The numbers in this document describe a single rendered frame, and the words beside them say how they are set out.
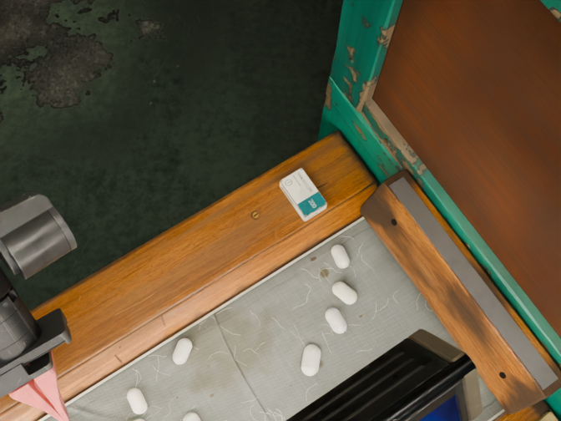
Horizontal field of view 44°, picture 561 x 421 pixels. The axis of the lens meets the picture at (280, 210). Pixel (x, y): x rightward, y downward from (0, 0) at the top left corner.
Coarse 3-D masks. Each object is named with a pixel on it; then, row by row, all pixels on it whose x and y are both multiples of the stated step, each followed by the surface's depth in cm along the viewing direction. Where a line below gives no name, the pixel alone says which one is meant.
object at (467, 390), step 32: (416, 352) 53; (448, 352) 51; (352, 384) 53; (384, 384) 51; (416, 384) 49; (448, 384) 49; (320, 416) 51; (352, 416) 49; (384, 416) 48; (416, 416) 48; (448, 416) 51
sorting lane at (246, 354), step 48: (336, 240) 91; (288, 288) 89; (384, 288) 89; (192, 336) 86; (240, 336) 86; (288, 336) 87; (336, 336) 87; (384, 336) 87; (96, 384) 84; (144, 384) 84; (192, 384) 84; (240, 384) 84; (288, 384) 85; (336, 384) 85; (480, 384) 85
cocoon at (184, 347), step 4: (180, 340) 85; (184, 340) 84; (188, 340) 85; (180, 344) 84; (184, 344) 84; (188, 344) 84; (176, 348) 84; (180, 348) 84; (184, 348) 84; (188, 348) 84; (176, 352) 84; (180, 352) 84; (184, 352) 84; (188, 352) 84; (176, 356) 84; (180, 356) 84; (184, 356) 84; (188, 356) 84; (176, 360) 84; (180, 360) 84; (184, 360) 84
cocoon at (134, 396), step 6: (132, 390) 82; (138, 390) 82; (132, 396) 82; (138, 396) 82; (132, 402) 82; (138, 402) 82; (144, 402) 82; (132, 408) 82; (138, 408) 81; (144, 408) 82
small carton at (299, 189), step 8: (288, 176) 89; (296, 176) 89; (304, 176) 89; (280, 184) 90; (288, 184) 89; (296, 184) 89; (304, 184) 89; (312, 184) 89; (288, 192) 89; (296, 192) 89; (304, 192) 89; (312, 192) 89; (296, 200) 88; (304, 200) 88; (312, 200) 88; (320, 200) 88; (296, 208) 89; (304, 208) 88; (312, 208) 88; (320, 208) 88; (304, 216) 88; (312, 216) 89
